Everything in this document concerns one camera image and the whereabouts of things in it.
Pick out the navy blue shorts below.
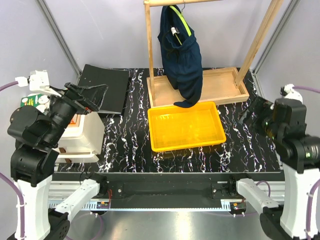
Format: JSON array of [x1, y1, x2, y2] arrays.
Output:
[[157, 5, 203, 108]]

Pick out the neon yellow clothes hanger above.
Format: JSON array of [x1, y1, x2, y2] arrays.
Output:
[[168, 5, 192, 46]]

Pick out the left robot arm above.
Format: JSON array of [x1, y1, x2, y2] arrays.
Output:
[[7, 82, 109, 240]]

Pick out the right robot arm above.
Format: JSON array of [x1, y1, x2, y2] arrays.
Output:
[[227, 96, 320, 240]]

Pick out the black foam board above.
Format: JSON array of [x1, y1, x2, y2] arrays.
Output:
[[76, 63, 131, 116]]

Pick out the green printed cardboard box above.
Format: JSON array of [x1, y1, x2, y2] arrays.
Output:
[[20, 93, 50, 113]]

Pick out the wooden clothes rack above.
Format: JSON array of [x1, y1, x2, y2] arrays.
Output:
[[143, 0, 283, 108]]

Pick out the white plastic container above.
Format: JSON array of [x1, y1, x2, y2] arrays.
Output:
[[56, 112, 105, 164]]

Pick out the yellow plastic tray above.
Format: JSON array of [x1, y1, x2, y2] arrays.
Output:
[[147, 101, 227, 153]]

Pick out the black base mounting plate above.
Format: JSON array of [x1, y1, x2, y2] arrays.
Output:
[[48, 172, 285, 213]]

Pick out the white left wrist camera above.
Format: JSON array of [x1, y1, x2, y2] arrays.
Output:
[[15, 70, 50, 94]]

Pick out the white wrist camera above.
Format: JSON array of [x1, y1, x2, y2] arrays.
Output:
[[280, 83, 303, 103], [15, 70, 50, 94]]

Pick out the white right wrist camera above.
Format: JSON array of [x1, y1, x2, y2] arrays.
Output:
[[280, 83, 303, 103]]

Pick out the left aluminium frame post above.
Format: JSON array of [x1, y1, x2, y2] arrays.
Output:
[[35, 0, 82, 77]]

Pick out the aluminium frame post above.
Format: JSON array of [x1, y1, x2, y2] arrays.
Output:
[[35, 0, 82, 77], [252, 0, 301, 75]]

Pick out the right aluminium frame post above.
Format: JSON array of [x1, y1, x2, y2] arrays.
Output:
[[252, 0, 301, 75]]

